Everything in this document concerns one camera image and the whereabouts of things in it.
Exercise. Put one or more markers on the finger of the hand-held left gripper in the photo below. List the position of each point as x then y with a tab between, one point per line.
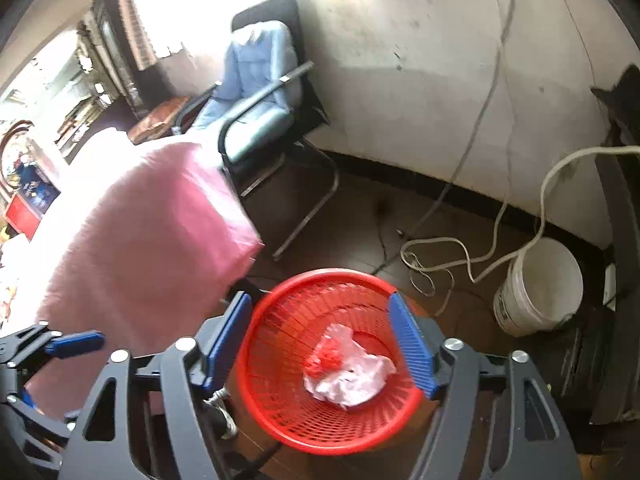
27	401
75	344

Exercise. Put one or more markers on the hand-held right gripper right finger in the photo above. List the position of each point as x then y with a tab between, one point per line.
412	345

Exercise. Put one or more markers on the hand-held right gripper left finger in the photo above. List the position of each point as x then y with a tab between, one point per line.
227	340

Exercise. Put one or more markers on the red plastic mesh basket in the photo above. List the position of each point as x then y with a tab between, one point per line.
280	320

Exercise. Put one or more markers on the white paper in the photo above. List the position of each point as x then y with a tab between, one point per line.
360	375

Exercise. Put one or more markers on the red plastic scrap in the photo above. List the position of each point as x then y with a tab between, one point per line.
327	355

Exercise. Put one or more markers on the grey sneaker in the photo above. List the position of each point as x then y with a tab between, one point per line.
222	417

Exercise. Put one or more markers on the white plastic bucket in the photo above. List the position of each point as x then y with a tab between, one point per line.
520	305

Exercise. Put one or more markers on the pink cloth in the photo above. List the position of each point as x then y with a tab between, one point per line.
150	240

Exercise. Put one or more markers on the red box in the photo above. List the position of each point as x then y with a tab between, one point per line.
22	212

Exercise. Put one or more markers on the brown wooden box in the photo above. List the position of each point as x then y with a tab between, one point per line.
155	122

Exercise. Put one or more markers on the black exercise machine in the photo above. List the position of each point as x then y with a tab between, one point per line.
620	210

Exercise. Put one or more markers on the blue chair cushion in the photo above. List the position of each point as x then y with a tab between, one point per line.
260	60

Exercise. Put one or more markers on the dark wooden cabinet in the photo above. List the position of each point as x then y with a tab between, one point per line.
115	45

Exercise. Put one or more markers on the black office chair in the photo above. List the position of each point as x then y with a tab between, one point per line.
280	15

